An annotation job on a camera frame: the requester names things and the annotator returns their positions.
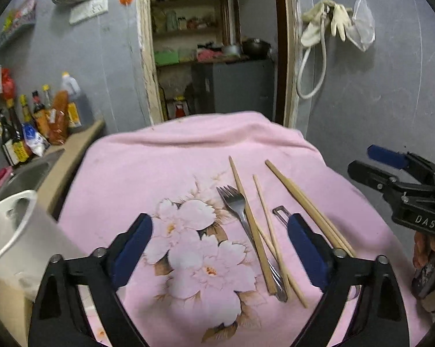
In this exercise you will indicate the blue and white packet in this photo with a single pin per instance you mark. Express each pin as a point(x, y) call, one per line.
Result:
point(34, 139)

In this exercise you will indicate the red plastic bag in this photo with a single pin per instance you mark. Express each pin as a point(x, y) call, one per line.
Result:
point(7, 83)

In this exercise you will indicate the slim yellow-capped bottle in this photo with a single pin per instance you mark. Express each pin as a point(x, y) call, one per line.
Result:
point(48, 95)

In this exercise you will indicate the dark cooking pot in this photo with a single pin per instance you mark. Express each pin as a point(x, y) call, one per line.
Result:
point(256, 47)

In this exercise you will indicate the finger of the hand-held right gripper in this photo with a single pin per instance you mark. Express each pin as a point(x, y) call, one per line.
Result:
point(369, 178)
point(387, 157)

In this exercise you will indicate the silver cooking pot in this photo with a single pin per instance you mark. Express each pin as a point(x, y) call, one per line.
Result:
point(231, 50)

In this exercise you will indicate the metal peeler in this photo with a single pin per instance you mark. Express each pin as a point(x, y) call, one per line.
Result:
point(283, 215)

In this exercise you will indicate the pink floral cloth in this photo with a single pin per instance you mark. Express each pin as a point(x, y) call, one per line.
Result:
point(166, 159)

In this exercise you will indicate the grey cabinet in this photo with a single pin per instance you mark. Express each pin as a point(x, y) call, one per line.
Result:
point(235, 86)

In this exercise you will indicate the white wall socket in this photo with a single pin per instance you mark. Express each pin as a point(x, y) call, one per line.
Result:
point(89, 9)

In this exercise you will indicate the large oil jug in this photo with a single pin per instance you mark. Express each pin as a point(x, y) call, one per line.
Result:
point(72, 94)

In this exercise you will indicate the green box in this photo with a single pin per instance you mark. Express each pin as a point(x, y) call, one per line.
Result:
point(166, 58)

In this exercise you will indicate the pink scrub brush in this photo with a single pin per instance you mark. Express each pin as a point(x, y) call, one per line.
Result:
point(1, 176)

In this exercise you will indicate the pink rag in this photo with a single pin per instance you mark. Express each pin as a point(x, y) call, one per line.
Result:
point(208, 56)

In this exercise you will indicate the dark red-capped sauce bottle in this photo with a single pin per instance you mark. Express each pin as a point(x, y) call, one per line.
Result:
point(39, 110)

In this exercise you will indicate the metal fork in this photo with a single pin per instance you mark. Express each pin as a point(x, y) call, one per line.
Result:
point(232, 198)

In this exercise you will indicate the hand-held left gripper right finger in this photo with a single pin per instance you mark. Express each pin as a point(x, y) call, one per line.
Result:
point(307, 253)

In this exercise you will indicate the red bottle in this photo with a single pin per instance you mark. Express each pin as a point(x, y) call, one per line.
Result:
point(180, 108)

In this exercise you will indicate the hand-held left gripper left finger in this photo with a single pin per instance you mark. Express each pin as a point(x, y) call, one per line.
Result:
point(134, 249)

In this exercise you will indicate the person's right hand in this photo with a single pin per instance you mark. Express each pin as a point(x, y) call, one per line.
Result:
point(421, 253)

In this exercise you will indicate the white plastic utensil basket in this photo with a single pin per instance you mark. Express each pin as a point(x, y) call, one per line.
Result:
point(33, 245)

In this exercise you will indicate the wooden door frame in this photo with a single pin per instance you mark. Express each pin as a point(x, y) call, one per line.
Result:
point(146, 50)

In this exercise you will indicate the wall spice rack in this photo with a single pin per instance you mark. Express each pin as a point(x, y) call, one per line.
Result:
point(16, 21)

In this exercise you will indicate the steel kitchen sink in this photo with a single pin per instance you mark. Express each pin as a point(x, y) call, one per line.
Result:
point(25, 179)

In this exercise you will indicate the wooden chopstick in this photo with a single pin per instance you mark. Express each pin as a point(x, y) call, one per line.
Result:
point(297, 292)
point(313, 206)
point(244, 202)
point(308, 211)
point(264, 206)

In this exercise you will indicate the yellow-capped sauce bottle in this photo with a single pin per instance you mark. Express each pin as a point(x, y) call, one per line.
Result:
point(25, 110)

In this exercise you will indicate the wooden storage shelf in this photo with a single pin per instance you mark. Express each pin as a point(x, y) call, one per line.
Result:
point(188, 30)

